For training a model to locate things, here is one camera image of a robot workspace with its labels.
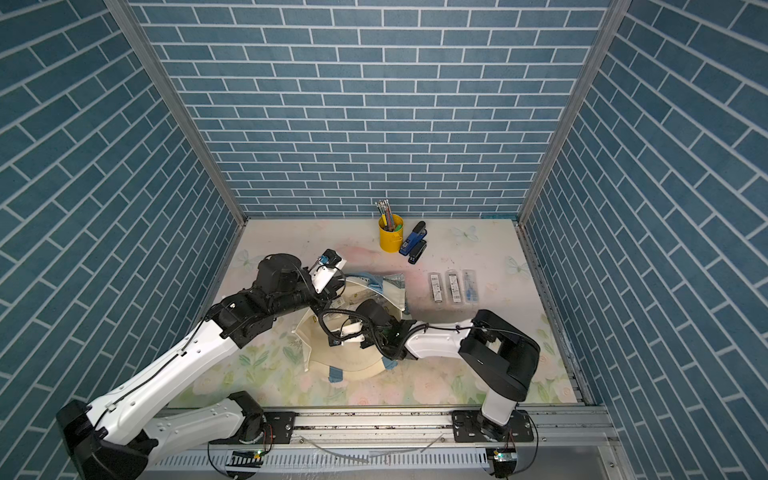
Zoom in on cream canvas tote bag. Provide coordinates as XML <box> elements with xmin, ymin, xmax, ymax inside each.
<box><xmin>294</xmin><ymin>273</ymin><xmax>409</xmax><ymax>383</ymax></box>

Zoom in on clear compass set case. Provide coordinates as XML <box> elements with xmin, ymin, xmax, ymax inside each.
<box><xmin>429</xmin><ymin>272</ymin><xmax>445</xmax><ymax>303</ymax></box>

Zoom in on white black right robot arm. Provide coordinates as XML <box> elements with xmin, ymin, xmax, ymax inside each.
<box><xmin>314</xmin><ymin>300</ymin><xmax>541</xmax><ymax>441</ymax></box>

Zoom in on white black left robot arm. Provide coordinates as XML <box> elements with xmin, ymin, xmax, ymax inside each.
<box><xmin>56</xmin><ymin>249</ymin><xmax>345</xmax><ymax>479</ymax></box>

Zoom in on black stapler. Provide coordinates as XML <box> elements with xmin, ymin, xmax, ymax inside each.
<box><xmin>408</xmin><ymin>239</ymin><xmax>427</xmax><ymax>264</ymax></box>

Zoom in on yellow pencil cup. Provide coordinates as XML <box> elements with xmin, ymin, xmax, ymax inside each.
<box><xmin>378</xmin><ymin>214</ymin><xmax>404</xmax><ymax>253</ymax></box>

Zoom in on blue stapler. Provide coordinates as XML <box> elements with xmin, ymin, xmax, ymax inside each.
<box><xmin>399</xmin><ymin>221</ymin><xmax>427</xmax><ymax>256</ymax></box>

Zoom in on pencils in cup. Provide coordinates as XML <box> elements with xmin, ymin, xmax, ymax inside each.
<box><xmin>375</xmin><ymin>199</ymin><xmax>397</xmax><ymax>232</ymax></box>

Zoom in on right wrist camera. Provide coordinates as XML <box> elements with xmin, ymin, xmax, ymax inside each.
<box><xmin>328</xmin><ymin>321</ymin><xmax>365</xmax><ymax>347</ymax></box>

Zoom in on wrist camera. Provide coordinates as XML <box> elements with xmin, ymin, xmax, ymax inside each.
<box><xmin>328</xmin><ymin>321</ymin><xmax>365</xmax><ymax>347</ymax></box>
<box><xmin>309</xmin><ymin>249</ymin><xmax>346</xmax><ymax>294</ymax></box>

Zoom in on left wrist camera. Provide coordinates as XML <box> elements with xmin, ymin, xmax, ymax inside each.
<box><xmin>309</xmin><ymin>249</ymin><xmax>346</xmax><ymax>294</ymax></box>

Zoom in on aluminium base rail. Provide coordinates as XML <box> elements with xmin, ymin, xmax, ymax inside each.
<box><xmin>143</xmin><ymin>404</ymin><xmax>634</xmax><ymax>479</ymax></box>

